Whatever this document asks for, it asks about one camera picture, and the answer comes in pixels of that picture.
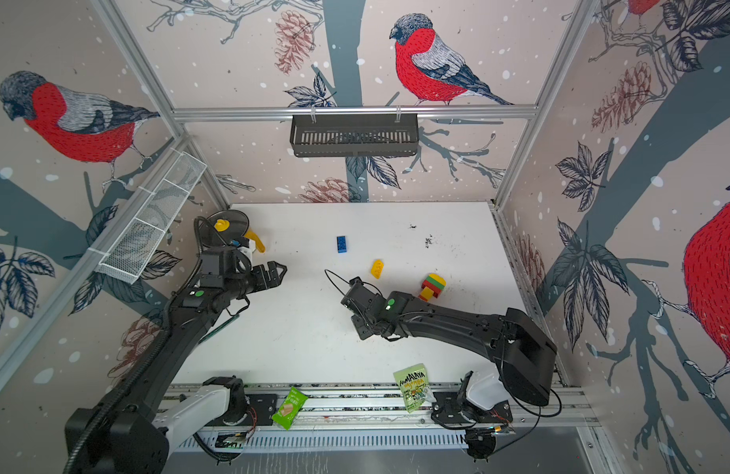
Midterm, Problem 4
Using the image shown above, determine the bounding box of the yellow square lego brick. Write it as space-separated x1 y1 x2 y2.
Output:
418 288 435 302

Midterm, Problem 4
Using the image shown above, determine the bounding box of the yellow pot with black lid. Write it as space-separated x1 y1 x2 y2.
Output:
208 209 266 254

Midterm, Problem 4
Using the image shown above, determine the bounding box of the small green snack packet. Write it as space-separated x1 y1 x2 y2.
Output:
272 387 309 431

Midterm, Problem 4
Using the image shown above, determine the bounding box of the large green snack bag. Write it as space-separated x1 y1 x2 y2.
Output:
394 363 435 413

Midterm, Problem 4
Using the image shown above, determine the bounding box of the red long lego brick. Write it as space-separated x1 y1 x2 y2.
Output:
420 282 442 300

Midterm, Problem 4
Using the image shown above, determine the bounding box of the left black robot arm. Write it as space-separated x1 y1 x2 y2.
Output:
64 246 288 473

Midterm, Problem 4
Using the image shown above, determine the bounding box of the green long lego brick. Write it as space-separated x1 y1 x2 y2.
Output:
422 276 446 297

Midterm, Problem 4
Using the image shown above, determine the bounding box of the black hanging wire basket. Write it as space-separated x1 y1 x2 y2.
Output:
290 114 419 158

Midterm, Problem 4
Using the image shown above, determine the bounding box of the yellow curved lego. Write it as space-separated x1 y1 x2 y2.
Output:
371 260 385 280
425 274 446 292

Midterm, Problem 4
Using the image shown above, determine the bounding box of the metal fork green handle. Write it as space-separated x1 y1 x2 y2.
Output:
199 313 240 344

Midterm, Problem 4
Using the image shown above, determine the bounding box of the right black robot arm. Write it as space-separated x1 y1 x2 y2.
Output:
341 278 556 430

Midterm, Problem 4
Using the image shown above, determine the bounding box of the blue lego brick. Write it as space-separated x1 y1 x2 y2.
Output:
336 236 348 254

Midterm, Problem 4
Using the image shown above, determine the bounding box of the white wire mesh basket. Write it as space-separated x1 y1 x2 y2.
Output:
96 151 207 284

